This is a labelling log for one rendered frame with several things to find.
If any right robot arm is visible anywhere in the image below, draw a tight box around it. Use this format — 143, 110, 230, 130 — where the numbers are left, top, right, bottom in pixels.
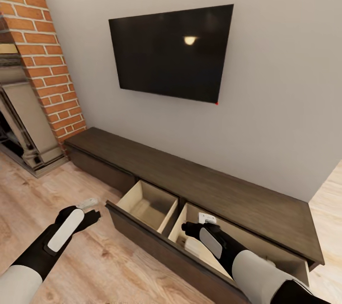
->
181, 212, 331, 304

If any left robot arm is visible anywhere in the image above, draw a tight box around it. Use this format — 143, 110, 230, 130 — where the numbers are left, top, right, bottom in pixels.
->
0, 198, 101, 304

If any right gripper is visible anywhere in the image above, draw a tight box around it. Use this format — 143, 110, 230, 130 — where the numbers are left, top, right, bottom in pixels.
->
181, 222, 202, 240

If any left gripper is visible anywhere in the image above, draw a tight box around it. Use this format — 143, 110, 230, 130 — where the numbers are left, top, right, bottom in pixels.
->
78, 209, 101, 231

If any pillar candle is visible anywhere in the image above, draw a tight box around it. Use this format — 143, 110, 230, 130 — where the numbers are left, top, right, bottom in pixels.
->
184, 236, 203, 257
261, 257, 275, 266

